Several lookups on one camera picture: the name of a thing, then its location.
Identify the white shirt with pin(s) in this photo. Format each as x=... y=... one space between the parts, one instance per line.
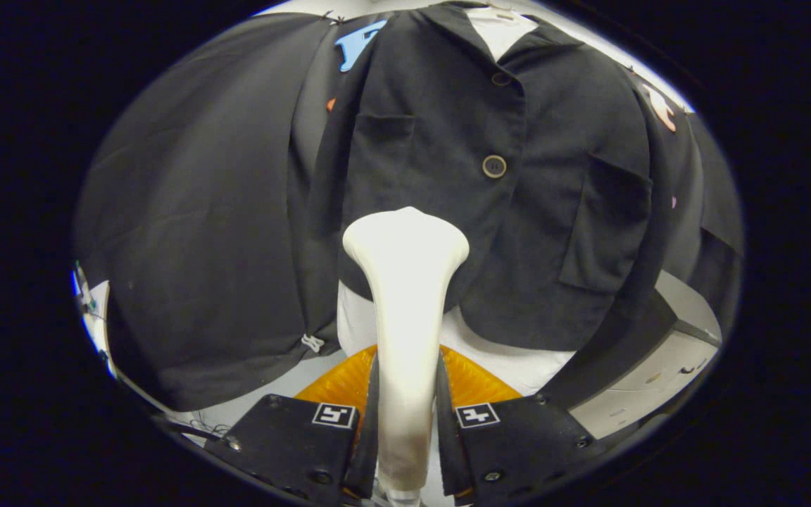
x=518 y=362

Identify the white garment steamer head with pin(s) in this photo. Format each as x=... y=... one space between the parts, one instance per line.
x=405 y=282

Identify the black backdrop cloth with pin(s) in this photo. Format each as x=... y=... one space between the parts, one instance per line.
x=194 y=246

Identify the small white tie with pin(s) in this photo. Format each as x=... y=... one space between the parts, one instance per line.
x=312 y=343

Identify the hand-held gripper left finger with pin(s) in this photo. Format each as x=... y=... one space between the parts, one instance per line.
x=369 y=436

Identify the grey cabinet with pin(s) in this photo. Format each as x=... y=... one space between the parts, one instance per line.
x=652 y=380

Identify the black suit jacket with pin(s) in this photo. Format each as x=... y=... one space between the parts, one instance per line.
x=553 y=211

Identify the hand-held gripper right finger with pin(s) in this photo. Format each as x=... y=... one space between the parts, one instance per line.
x=448 y=436

